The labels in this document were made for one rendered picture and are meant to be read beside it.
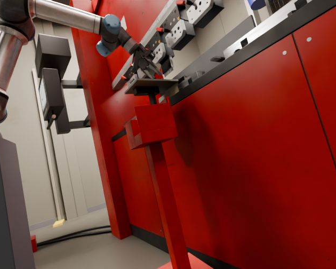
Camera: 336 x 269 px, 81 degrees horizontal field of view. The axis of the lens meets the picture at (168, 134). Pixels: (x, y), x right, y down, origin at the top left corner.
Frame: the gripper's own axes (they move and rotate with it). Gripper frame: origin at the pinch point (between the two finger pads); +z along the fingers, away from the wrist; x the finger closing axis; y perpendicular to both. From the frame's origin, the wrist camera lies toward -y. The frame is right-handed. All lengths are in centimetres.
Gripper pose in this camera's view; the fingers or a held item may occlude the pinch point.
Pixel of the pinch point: (157, 77)
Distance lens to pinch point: 119.7
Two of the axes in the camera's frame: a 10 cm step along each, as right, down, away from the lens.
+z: 7.0, 6.5, 2.8
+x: -5.3, 2.2, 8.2
